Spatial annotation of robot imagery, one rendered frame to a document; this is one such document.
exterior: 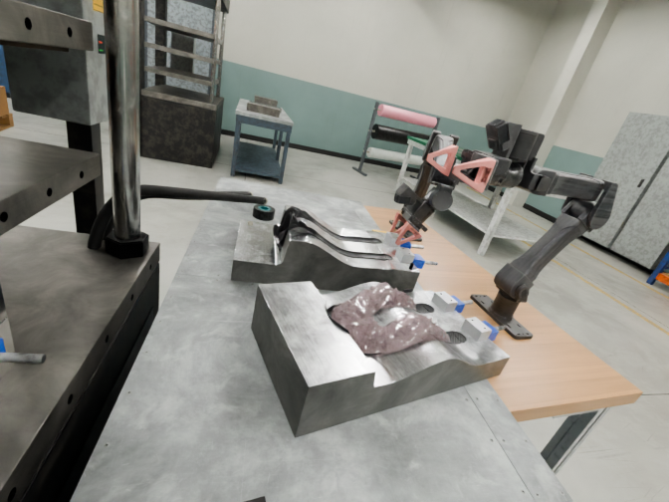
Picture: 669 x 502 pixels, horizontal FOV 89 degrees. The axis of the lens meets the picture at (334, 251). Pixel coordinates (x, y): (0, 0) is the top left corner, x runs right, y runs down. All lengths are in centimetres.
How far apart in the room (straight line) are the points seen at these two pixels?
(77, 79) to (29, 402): 69
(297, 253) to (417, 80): 737
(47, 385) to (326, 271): 58
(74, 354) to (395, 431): 56
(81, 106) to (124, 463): 78
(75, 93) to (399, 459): 102
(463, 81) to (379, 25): 216
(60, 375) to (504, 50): 888
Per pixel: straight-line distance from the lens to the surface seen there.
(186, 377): 66
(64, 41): 81
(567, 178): 99
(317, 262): 88
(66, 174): 81
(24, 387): 72
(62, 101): 107
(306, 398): 53
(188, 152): 488
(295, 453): 58
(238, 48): 736
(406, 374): 64
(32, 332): 81
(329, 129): 758
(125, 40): 89
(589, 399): 102
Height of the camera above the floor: 128
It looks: 25 degrees down
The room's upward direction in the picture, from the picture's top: 14 degrees clockwise
